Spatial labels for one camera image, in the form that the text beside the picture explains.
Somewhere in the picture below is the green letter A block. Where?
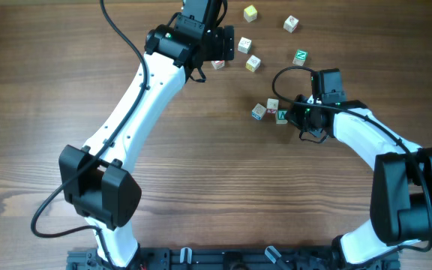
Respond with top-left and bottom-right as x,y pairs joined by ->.
275,109 -> 288,125

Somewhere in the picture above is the red edged wooden block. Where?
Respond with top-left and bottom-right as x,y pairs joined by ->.
266,98 -> 279,114

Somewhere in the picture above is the blue edged picture block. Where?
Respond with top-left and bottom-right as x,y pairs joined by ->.
251,103 -> 267,120

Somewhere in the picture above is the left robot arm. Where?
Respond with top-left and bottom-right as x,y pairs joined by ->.
58,0 -> 234,269

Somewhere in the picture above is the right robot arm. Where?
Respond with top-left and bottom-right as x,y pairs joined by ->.
265,69 -> 432,269

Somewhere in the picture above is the red letter Y block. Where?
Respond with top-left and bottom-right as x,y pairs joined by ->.
211,61 -> 225,70

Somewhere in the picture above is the wooden picture block centre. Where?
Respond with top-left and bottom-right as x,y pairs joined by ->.
238,37 -> 252,54

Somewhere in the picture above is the yellow edged picture block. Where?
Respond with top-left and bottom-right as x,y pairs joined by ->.
245,55 -> 261,73

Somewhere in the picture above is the yellow top block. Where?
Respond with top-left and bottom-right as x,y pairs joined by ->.
244,5 -> 258,23

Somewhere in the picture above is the green letter N block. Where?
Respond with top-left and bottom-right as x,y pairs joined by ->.
292,49 -> 308,66

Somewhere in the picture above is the brown picture block far right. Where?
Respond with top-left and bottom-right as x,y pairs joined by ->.
283,15 -> 299,33

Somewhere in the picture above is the right black camera cable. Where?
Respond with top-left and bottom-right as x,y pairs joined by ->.
271,66 -> 432,253

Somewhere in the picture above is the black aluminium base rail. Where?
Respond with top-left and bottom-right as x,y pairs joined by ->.
66,246 -> 401,270

